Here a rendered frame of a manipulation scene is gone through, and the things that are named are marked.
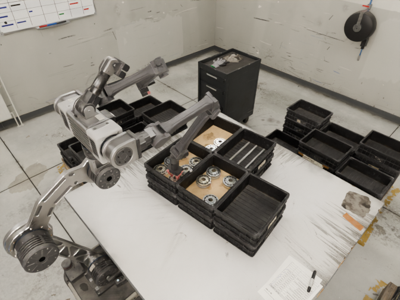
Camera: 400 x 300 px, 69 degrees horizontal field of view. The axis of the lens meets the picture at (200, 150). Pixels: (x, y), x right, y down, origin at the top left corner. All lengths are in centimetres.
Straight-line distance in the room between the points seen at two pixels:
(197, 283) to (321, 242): 81
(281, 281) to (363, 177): 157
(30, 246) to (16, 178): 203
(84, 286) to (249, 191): 132
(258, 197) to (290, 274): 48
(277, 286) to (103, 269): 112
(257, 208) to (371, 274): 133
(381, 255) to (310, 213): 108
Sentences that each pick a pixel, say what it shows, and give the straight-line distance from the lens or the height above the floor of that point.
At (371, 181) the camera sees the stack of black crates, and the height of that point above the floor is 38.
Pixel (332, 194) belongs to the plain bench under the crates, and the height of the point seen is 70.
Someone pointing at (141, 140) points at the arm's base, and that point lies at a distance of 133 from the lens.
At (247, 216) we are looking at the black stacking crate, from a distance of 185.
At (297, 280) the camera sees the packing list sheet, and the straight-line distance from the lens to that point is 185.
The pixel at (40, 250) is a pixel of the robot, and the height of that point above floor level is 95.
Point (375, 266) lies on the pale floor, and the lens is 299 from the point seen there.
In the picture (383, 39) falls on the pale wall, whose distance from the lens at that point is 457.
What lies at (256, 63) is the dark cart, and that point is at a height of 86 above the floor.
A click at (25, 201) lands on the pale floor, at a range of 342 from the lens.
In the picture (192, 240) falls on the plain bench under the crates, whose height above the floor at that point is 70.
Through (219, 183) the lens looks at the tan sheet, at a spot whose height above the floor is 83.
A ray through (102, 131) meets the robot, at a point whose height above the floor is 153.
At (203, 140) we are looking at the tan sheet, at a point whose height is 83.
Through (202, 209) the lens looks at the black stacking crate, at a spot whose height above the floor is 85.
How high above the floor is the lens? 229
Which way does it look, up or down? 40 degrees down
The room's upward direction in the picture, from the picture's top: 1 degrees clockwise
